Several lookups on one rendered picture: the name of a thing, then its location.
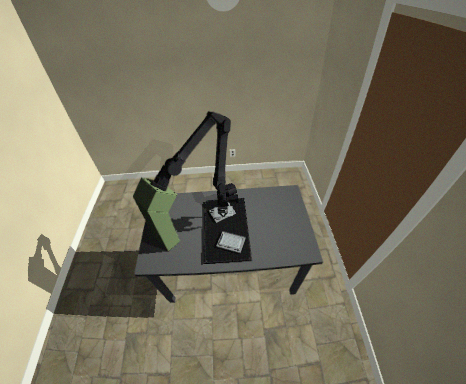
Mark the white multi-well plate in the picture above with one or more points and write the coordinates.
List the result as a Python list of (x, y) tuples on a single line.
[(228, 238)]

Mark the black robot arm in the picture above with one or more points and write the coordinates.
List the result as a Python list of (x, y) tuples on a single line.
[(174, 166)]

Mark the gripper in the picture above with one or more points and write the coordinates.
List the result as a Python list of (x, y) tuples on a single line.
[(219, 207)]

